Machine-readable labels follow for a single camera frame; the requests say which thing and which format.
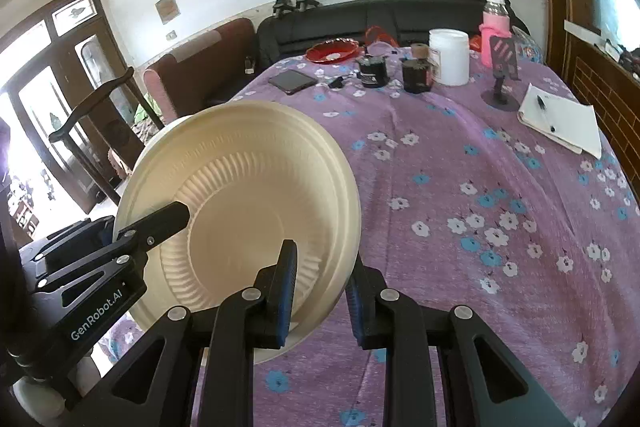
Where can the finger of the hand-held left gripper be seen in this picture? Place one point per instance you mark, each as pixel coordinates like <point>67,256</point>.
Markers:
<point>165,219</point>
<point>80,237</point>

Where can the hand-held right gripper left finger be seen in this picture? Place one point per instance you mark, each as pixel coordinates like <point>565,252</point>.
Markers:
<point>289,287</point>

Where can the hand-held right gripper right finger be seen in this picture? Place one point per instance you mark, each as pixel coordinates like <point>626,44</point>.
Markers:
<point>354,309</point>

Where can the cream ribbed disposable plate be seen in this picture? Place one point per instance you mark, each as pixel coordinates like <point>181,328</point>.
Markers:
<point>240,187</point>

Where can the person's left hand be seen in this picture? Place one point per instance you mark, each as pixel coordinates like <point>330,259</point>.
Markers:
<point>37,397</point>

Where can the dark wooden chair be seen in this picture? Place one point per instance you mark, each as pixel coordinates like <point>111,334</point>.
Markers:
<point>90,117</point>

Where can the purple floral tablecloth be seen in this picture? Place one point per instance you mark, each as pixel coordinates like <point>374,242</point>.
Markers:
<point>475,232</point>

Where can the brown armchair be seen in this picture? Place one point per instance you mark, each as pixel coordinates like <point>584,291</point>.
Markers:
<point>200,62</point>

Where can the wooden glass door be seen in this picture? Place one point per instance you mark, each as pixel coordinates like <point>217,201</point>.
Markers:
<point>45,72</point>

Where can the dark smartphone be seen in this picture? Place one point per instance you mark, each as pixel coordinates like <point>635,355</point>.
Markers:
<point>293,82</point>

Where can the black power adapter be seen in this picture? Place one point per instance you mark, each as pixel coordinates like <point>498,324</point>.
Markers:
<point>338,82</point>

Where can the black cylindrical jar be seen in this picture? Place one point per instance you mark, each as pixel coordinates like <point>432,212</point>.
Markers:
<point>374,71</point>

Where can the small red plate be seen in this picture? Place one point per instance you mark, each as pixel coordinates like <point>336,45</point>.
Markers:
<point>332,52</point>

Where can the dark jar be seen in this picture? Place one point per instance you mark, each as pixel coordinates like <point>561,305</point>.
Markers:
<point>417,77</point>

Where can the black items on sofa back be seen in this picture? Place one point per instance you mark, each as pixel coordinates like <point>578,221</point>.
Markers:
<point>295,3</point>

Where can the brown tape roll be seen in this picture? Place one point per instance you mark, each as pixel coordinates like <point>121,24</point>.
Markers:
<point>420,51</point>

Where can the white plastic container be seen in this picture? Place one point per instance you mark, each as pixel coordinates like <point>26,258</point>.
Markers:
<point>450,59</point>

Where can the black pen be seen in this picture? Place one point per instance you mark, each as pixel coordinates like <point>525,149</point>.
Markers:
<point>546,113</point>

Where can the white notepad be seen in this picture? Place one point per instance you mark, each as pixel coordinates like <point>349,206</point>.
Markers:
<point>570,127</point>

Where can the black leather sofa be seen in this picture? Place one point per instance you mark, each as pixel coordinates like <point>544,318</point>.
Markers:
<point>400,19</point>

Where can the black phone stand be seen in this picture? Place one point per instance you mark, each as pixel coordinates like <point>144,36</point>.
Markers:
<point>501,57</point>

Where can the pink bottle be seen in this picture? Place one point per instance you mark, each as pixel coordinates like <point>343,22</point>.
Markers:
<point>495,27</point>

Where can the wall switch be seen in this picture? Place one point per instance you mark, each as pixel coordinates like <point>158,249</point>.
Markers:
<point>171,35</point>

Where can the small wall plaque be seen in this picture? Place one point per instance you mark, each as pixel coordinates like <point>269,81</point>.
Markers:
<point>167,8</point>

